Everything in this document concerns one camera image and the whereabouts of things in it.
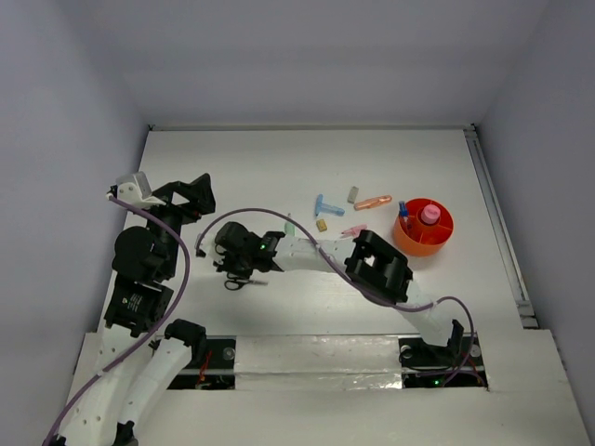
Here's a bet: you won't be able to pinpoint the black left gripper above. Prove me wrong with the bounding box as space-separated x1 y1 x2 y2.
139 172 215 276

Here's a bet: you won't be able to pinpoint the black scissors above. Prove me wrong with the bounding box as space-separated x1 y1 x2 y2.
224 274 269 291

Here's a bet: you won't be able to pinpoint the small yellow eraser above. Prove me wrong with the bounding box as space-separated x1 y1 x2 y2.
316 219 327 232

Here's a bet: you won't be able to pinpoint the grey eraser block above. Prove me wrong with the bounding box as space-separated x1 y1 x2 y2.
347 187 359 203

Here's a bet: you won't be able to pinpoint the blue white glue bottle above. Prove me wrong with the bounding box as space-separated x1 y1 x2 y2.
399 201 410 230

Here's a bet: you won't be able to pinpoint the pink round eraser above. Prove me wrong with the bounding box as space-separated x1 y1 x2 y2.
419 204 442 226

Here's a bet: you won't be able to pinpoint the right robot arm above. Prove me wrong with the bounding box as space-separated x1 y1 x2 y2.
209 222 463 364

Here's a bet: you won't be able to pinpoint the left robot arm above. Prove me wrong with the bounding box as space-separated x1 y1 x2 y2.
44 172 216 445

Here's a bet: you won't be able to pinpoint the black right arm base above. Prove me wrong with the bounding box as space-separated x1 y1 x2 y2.
399 320 483 372

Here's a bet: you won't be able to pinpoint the green translucent pen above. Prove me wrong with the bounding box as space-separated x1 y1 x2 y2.
284 213 296 237

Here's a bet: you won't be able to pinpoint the blue translucent pen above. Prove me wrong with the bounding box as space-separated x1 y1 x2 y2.
314 194 345 216

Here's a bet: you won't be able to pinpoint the pink translucent pen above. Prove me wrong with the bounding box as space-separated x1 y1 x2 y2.
340 224 367 238

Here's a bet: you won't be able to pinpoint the orange translucent pen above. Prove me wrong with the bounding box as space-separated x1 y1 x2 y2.
353 195 392 211

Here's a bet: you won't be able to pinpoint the orange round divided container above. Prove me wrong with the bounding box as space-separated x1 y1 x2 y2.
392 198 455 257

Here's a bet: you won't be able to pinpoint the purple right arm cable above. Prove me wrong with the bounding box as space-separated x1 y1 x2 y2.
194 207 476 385

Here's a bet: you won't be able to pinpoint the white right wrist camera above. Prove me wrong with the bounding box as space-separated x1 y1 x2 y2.
194 232 220 259

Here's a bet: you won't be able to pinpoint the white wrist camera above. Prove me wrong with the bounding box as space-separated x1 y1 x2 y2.
194 232 220 259
106 171 165 209

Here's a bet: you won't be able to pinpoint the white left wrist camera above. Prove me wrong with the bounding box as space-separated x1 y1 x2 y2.
106 171 165 209

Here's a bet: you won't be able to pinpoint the aluminium table edge rail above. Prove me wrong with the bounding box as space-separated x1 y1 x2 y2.
463 125 539 330

